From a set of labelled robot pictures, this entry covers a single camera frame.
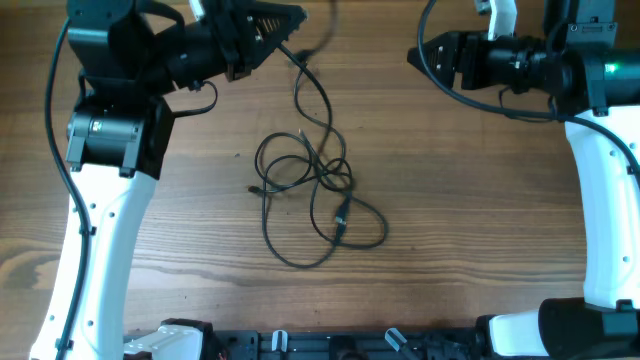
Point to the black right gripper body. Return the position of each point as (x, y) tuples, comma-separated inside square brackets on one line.
[(475, 48)]

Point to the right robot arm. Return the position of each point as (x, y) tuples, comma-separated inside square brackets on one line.
[(593, 91)]

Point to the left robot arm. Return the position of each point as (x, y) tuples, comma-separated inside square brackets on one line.
[(132, 55)]

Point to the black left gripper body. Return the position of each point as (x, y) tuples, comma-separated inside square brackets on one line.
[(231, 46)]

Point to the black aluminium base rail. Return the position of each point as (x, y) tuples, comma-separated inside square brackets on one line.
[(345, 345)]

